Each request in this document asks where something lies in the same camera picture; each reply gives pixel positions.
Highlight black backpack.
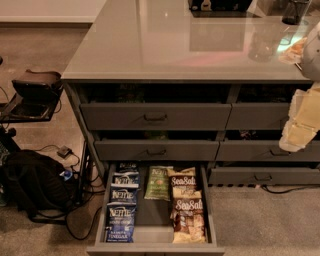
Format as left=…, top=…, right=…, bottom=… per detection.
left=1, top=150, right=74, bottom=218

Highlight black floor cables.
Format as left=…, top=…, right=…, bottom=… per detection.
left=33, top=143, right=105, bottom=241

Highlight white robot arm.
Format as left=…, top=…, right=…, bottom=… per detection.
left=279, top=22, right=320, bottom=152

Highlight Sea Salt chip bag front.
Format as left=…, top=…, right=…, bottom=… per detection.
left=172, top=198, right=206, bottom=243

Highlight grey drawer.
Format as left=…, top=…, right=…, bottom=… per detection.
left=216, top=140, right=320, bottom=162
left=208, top=167, right=320, bottom=185
left=80, top=103, right=231, bottom=131
left=94, top=139, right=219, bottom=161
left=226, top=103, right=289, bottom=130

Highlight black mesh cup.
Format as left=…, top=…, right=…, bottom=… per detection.
left=282, top=0, right=310, bottom=25

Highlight black power adapter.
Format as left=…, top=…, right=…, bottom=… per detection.
left=57, top=146, right=72, bottom=159

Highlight bottom right grey drawer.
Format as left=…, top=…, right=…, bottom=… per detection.
left=208, top=167, right=320, bottom=185

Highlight blue Kettle chip bag front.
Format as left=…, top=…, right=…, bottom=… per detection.
left=105, top=202, right=136, bottom=243

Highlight dark chip bag back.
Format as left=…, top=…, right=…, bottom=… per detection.
left=118, top=162, right=138, bottom=173

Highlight blue Kettle chip bag middle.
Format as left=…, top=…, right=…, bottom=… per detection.
left=110, top=184, right=138, bottom=203

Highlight top left grey drawer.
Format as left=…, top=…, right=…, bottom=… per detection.
left=80, top=103, right=231, bottom=131

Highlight grey counter cabinet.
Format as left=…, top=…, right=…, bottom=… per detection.
left=63, top=0, right=320, bottom=180

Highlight black device on counter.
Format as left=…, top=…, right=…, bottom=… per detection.
left=188, top=0, right=253, bottom=12

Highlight blue Kettle chip bag rear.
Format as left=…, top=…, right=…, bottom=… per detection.
left=113, top=172, right=140, bottom=186

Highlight sea salt chip bag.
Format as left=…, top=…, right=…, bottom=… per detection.
left=168, top=167, right=201, bottom=199
left=172, top=198, right=206, bottom=243

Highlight middle right grey drawer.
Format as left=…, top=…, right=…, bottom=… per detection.
left=216, top=140, right=320, bottom=162

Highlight top right grey drawer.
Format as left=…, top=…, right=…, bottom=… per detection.
left=226, top=103, right=289, bottom=130

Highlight blue kettle chip bag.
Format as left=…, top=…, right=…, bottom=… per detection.
left=110, top=184, right=138, bottom=203
left=105, top=202, right=136, bottom=243
left=113, top=172, right=140, bottom=186

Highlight open bottom left drawer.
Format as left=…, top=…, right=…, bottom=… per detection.
left=87, top=162, right=225, bottom=256

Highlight middle left grey drawer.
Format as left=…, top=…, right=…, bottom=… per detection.
left=94, top=139, right=219, bottom=161

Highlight Sea Salt chip bag rear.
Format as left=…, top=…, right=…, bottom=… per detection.
left=168, top=167, right=201, bottom=199

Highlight green jalapeno chip bag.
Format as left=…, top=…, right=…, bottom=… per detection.
left=144, top=166, right=170, bottom=201

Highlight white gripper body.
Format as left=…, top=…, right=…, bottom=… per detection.
left=279, top=89, right=320, bottom=152

